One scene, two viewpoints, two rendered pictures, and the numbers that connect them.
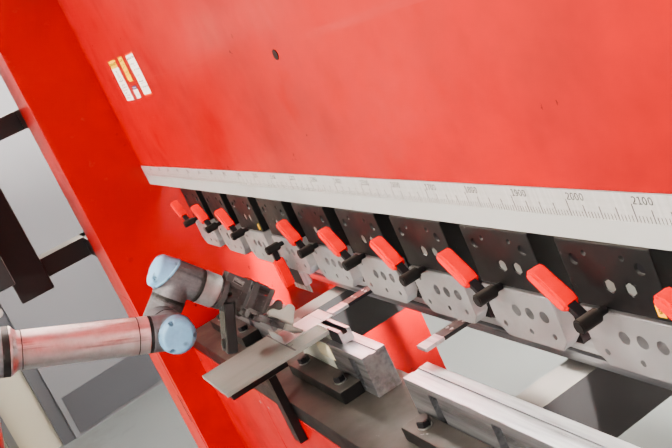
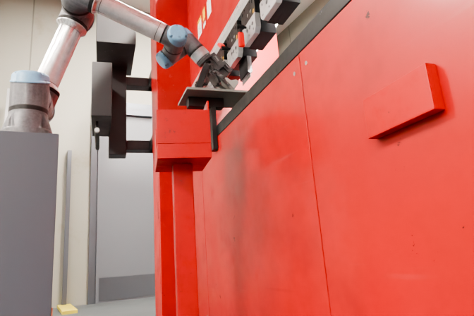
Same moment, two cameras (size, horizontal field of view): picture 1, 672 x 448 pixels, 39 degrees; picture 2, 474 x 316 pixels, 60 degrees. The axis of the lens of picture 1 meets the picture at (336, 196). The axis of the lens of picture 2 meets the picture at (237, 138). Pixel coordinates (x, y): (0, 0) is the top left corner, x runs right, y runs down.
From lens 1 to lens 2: 141 cm
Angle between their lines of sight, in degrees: 29
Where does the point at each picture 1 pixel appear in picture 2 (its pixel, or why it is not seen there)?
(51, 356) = (114, 7)
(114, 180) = (176, 87)
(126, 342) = (152, 22)
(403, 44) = not seen: outside the picture
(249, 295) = (219, 65)
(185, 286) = (190, 41)
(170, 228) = not seen: hidden behind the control
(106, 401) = (118, 292)
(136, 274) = not seen: hidden behind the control
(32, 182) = (137, 173)
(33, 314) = (108, 231)
